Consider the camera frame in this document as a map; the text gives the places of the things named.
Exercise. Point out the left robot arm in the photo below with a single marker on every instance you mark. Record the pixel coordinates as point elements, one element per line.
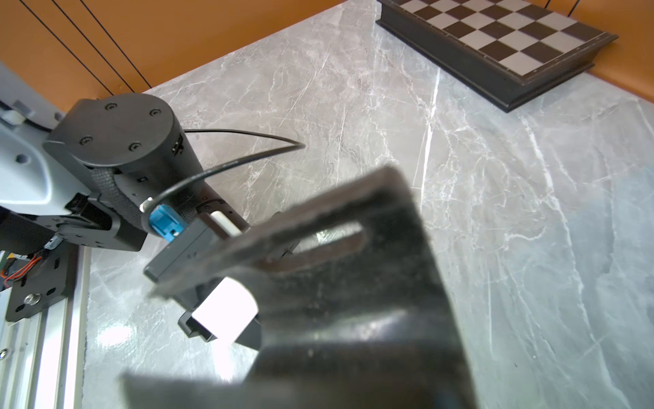
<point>83,176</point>

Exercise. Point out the black white checkerboard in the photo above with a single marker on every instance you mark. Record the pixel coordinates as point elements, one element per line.
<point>509,52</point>

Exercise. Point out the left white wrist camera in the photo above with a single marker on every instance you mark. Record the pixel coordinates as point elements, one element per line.
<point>243,287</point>

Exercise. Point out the aluminium rail frame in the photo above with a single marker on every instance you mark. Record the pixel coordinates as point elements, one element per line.
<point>42,357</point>

